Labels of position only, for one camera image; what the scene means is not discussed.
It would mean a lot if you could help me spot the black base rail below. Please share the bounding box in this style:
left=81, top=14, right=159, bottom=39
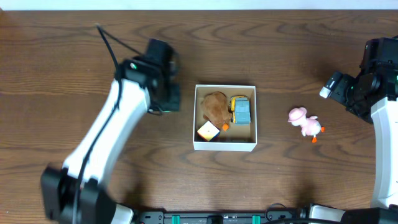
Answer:
left=132, top=203, right=309, bottom=224

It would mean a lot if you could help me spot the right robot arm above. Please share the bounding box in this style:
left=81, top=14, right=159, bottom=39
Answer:
left=302, top=37, right=397, bottom=223

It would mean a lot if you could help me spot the brown plush toy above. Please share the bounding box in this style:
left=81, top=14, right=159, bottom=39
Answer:
left=200, top=91, right=233, bottom=131

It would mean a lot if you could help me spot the white cardboard box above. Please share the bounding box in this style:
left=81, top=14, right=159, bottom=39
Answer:
left=193, top=85, right=257, bottom=152

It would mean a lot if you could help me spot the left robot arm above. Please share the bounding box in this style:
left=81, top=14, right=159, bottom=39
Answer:
left=40, top=55, right=180, bottom=223

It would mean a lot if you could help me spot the yellow grey toy truck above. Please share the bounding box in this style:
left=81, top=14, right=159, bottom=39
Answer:
left=230, top=95, right=251, bottom=126

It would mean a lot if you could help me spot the pink duck toy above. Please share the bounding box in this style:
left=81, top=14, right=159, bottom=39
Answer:
left=288, top=107, right=325, bottom=143

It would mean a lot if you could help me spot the colourful puzzle cube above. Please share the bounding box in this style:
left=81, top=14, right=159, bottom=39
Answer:
left=197, top=121, right=220, bottom=141

